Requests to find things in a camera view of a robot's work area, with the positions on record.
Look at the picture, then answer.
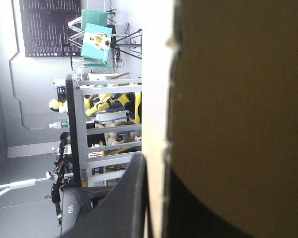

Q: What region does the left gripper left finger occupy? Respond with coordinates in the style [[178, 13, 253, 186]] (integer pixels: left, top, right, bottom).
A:
[[60, 153, 148, 238]]

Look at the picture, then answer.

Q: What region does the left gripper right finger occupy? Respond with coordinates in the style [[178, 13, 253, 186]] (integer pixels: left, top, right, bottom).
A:
[[163, 168, 254, 238]]

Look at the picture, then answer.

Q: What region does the brown cardboard box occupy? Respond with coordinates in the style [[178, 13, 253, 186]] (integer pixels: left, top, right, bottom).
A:
[[141, 0, 298, 238]]

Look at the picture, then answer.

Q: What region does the black jointed arm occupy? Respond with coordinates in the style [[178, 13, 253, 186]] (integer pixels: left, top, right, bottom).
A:
[[45, 138, 74, 227]]

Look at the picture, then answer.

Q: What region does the black computer monitor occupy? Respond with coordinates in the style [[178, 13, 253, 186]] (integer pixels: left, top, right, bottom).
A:
[[60, 185, 115, 235]]

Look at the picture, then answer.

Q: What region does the person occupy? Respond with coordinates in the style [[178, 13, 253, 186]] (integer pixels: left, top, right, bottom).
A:
[[60, 120, 143, 155]]

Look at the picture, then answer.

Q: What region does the yellow robot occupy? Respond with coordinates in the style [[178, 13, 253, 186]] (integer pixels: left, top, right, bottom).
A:
[[48, 82, 143, 125]]

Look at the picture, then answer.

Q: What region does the clear plastic bottle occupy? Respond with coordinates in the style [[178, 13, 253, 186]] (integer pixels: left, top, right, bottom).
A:
[[49, 120, 70, 129]]

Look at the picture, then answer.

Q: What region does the white tripod stand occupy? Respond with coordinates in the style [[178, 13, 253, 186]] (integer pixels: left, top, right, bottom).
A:
[[0, 171, 53, 201]]

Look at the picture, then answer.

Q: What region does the black metal stand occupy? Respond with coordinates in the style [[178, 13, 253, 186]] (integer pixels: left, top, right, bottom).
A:
[[111, 29, 143, 60]]

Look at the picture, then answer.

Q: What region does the grey metal frame rack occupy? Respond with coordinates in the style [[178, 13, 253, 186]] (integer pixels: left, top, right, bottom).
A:
[[65, 73, 143, 187]]

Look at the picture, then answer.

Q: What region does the dark wall display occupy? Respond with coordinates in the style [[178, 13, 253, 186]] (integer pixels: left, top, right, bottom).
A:
[[19, 0, 83, 58]]

